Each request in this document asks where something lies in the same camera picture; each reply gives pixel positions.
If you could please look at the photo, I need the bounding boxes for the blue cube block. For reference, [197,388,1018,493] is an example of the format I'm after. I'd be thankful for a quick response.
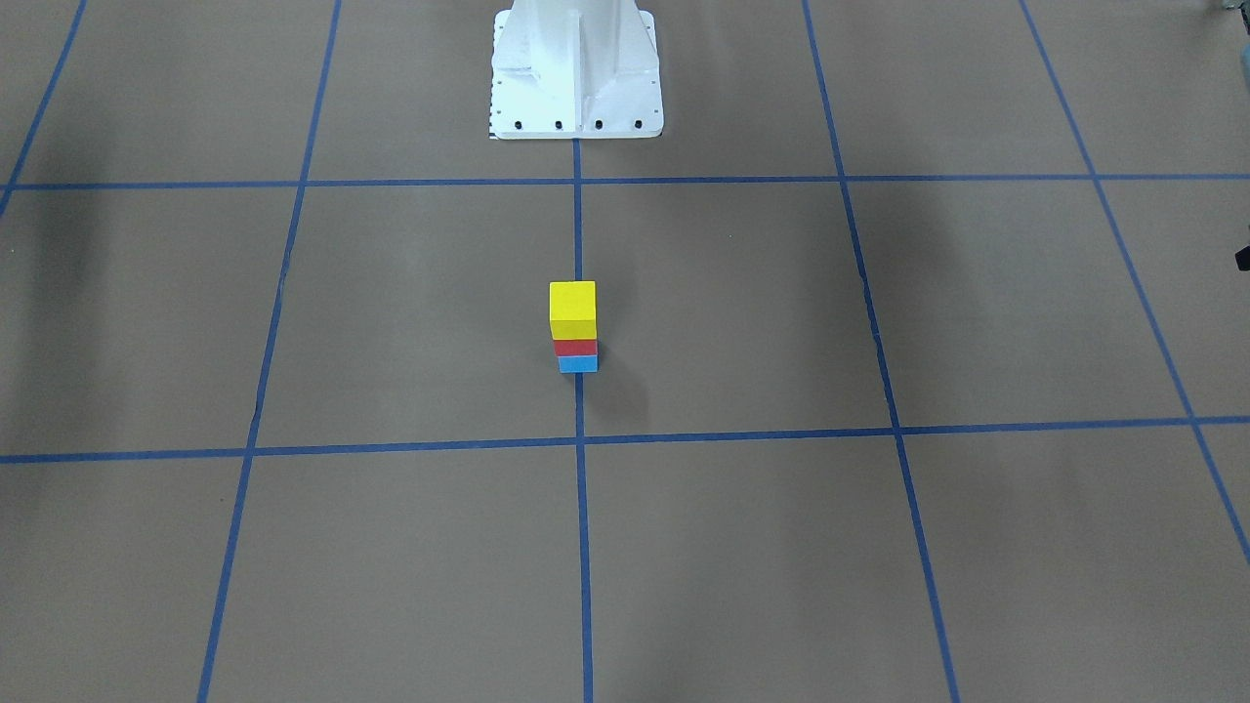
[558,354,599,374]

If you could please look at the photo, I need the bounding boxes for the red cube block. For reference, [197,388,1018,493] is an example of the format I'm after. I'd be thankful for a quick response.
[553,338,599,357]

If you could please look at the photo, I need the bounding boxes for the yellow cube block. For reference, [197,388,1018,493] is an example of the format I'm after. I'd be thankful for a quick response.
[548,280,599,340]

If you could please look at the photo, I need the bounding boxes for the white pedestal column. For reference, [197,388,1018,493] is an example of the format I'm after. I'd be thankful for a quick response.
[488,1,665,140]

